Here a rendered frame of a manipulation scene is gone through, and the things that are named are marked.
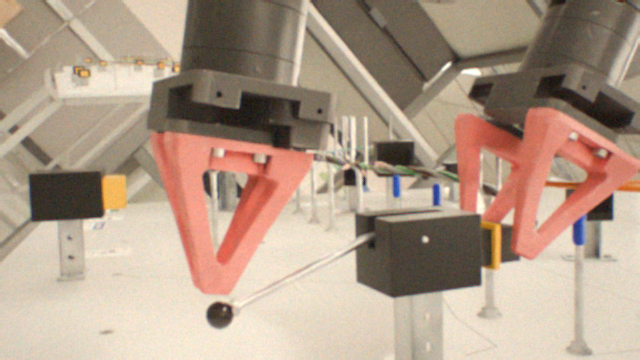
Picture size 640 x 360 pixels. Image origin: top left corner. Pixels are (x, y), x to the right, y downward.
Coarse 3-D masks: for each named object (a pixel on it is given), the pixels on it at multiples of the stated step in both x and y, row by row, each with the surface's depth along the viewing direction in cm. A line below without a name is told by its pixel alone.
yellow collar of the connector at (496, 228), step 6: (486, 222) 40; (492, 228) 40; (498, 228) 40; (492, 234) 40; (498, 234) 40; (492, 240) 40; (498, 240) 40; (492, 246) 40; (498, 246) 40; (492, 252) 40; (498, 252) 40; (492, 258) 40; (498, 258) 40; (492, 264) 40; (498, 264) 40
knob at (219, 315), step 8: (216, 304) 35; (224, 304) 35; (208, 312) 35; (216, 312) 35; (224, 312) 35; (232, 312) 35; (208, 320) 35; (216, 320) 35; (224, 320) 35; (232, 320) 35; (216, 328) 35
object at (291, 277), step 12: (360, 240) 38; (372, 240) 38; (336, 252) 37; (348, 252) 38; (312, 264) 37; (324, 264) 37; (288, 276) 36; (300, 276) 37; (264, 288) 36; (276, 288) 36; (240, 300) 36; (252, 300) 36
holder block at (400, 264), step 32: (384, 224) 37; (416, 224) 37; (448, 224) 38; (480, 224) 39; (384, 256) 37; (416, 256) 37; (448, 256) 38; (480, 256) 39; (384, 288) 37; (416, 288) 37; (448, 288) 38
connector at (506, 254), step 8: (504, 224) 42; (488, 232) 40; (504, 232) 40; (488, 240) 40; (504, 240) 41; (488, 248) 40; (504, 248) 41; (488, 256) 40; (504, 256) 41; (512, 256) 41; (488, 264) 40
